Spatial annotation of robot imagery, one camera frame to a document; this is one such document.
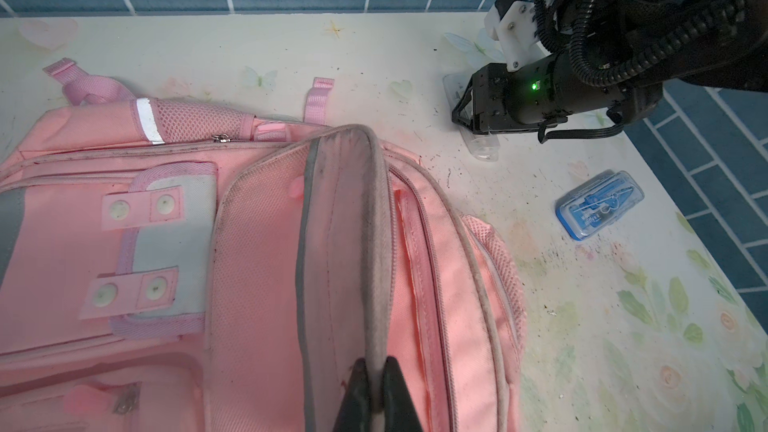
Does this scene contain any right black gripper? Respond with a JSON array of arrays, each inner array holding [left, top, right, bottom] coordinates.
[[451, 53, 663, 135]]

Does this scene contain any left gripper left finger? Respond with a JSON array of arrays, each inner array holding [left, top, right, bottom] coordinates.
[[333, 358, 372, 432]]

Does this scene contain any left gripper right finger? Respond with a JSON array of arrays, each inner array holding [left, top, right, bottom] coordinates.
[[382, 356, 423, 432]]

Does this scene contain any clear plastic eraser case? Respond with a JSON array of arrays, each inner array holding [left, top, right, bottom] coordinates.
[[442, 72, 500, 162]]

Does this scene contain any pink student backpack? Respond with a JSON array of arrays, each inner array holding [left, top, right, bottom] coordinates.
[[1, 59, 527, 431]]

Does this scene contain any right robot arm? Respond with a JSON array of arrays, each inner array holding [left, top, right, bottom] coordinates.
[[451, 0, 767, 142]]

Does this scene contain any blue geometry set case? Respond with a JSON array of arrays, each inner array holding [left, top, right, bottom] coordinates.
[[555, 170, 645, 241]]

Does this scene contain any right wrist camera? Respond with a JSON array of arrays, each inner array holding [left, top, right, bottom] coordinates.
[[484, 0, 549, 72]]

